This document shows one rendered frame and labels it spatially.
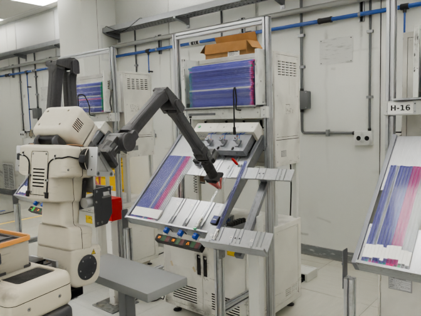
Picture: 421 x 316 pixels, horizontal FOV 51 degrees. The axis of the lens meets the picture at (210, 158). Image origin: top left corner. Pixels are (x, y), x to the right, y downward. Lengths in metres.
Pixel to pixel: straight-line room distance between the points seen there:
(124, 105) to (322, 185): 1.89
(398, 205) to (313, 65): 2.32
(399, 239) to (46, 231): 1.44
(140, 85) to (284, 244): 1.85
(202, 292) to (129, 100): 1.73
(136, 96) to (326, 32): 1.74
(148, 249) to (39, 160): 2.32
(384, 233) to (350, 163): 2.07
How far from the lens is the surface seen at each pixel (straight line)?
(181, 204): 2.59
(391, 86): 2.33
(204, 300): 2.93
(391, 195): 2.08
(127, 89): 3.76
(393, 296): 2.27
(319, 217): 4.19
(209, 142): 2.72
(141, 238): 3.94
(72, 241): 1.86
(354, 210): 4.04
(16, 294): 1.54
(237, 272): 2.68
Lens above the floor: 1.33
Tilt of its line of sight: 6 degrees down
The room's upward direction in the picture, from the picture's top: 2 degrees counter-clockwise
